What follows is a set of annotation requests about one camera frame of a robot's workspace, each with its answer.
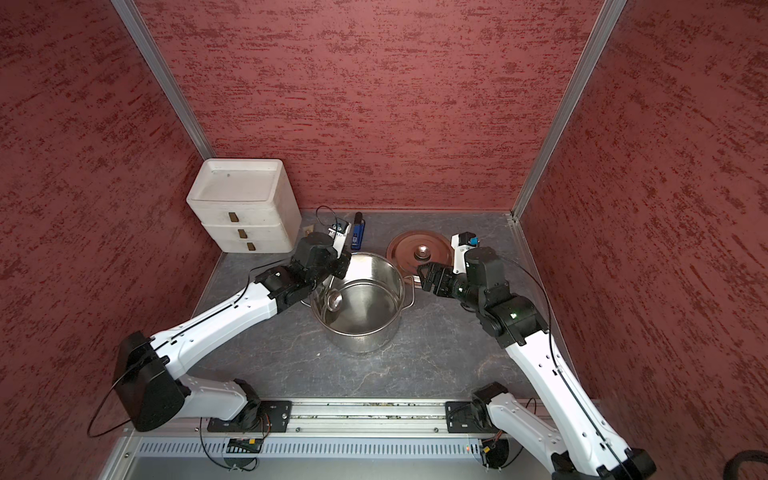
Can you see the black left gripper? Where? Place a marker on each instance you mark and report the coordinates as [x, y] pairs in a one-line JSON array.
[[344, 261]]

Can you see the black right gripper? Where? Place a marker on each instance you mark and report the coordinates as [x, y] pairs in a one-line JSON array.
[[441, 288]]

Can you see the stainless steel pot lid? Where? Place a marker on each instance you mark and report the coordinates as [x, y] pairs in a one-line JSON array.
[[411, 249]]

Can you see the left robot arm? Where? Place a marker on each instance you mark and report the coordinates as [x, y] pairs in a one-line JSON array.
[[152, 378]]

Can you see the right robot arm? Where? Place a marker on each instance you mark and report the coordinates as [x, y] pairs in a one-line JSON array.
[[579, 442]]

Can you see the blue black stapler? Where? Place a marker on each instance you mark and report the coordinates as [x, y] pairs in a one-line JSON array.
[[358, 229]]

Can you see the white three-drawer box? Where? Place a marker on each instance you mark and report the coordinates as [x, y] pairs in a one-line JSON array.
[[246, 205]]

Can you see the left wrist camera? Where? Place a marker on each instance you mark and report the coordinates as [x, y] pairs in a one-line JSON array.
[[338, 232]]

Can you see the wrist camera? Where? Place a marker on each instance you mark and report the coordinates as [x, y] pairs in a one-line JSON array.
[[338, 232], [461, 243]]

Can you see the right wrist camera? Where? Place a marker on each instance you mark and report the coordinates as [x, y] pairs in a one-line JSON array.
[[461, 243]]

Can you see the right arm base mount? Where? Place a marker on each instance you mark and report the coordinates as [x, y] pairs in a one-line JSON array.
[[469, 417]]

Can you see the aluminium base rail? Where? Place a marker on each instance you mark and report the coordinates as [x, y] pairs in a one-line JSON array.
[[343, 417]]

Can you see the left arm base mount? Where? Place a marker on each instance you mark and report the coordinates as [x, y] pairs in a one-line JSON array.
[[264, 416]]

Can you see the white vented cable duct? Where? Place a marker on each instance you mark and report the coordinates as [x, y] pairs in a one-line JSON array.
[[311, 448]]

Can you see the aluminium left corner post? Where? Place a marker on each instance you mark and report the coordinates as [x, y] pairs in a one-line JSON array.
[[131, 18]]

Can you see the aluminium corner post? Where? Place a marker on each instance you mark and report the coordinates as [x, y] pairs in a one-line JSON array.
[[131, 18], [604, 25]]

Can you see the aluminium right corner post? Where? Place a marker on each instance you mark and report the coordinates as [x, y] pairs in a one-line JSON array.
[[604, 25]]

